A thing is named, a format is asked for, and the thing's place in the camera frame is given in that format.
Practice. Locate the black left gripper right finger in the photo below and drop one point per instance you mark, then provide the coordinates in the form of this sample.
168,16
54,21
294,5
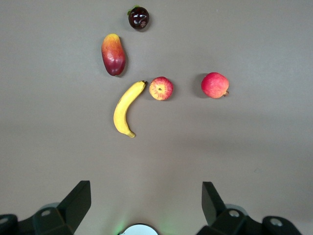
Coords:
220,220

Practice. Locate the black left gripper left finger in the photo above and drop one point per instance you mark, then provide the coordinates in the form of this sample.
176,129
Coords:
71,213

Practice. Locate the yellow banana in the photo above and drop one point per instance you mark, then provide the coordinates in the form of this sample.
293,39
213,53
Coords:
123,110

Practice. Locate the red yellow apple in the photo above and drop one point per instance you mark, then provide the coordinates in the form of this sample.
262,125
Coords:
161,88
215,85

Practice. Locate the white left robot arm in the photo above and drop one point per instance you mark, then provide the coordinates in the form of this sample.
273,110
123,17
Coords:
140,230

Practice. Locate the red yellow mango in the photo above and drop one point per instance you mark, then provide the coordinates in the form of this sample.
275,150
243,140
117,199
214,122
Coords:
113,56

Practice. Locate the dark purple mangosteen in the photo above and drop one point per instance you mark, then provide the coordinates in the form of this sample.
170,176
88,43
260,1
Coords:
139,19

